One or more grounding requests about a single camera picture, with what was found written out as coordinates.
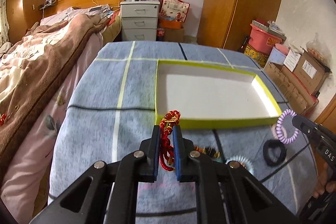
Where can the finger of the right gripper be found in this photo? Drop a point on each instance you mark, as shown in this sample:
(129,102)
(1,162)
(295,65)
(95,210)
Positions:
(306,126)

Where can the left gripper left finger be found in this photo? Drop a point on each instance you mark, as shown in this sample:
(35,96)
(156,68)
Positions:
(106,193)

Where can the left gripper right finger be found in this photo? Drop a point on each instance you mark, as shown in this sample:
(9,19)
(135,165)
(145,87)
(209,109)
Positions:
(225,193)

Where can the black fitness band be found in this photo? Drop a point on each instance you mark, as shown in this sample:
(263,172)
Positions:
(274,152)

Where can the right hand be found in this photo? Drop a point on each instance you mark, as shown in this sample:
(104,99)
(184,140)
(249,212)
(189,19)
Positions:
(323,185)

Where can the large cardboard box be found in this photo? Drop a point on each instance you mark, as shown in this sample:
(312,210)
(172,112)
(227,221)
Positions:
(293,90)

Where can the small cardboard box with label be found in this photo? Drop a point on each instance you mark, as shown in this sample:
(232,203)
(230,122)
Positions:
(311,73)

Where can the yellow patterned tin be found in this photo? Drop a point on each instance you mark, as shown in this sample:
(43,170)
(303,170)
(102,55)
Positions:
(259,57)

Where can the pink floral bed sheet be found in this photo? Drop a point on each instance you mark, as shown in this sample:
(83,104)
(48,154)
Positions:
(21,183)

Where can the blue plaid tablecloth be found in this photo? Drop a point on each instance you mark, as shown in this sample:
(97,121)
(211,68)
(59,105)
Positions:
(112,110)

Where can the pink plastic bucket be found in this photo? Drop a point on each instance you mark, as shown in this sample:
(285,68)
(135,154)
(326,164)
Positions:
(262,41)

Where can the yellow-green shallow box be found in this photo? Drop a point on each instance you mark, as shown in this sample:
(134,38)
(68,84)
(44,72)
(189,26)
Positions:
(212,96)

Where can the brown fleece blanket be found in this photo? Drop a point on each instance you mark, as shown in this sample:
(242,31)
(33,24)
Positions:
(32,72)

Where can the cola bottle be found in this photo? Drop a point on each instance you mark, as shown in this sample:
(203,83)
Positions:
(160,34)

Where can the orange box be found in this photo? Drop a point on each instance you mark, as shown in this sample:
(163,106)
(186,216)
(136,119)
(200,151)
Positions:
(171,24)

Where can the red patterned gift bag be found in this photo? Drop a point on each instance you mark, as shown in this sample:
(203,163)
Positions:
(175,10)

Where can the grey three-drawer nightstand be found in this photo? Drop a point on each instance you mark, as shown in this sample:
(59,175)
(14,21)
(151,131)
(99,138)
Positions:
(139,20)

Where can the floral curtain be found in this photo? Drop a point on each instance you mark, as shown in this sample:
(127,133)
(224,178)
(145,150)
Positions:
(4,24)

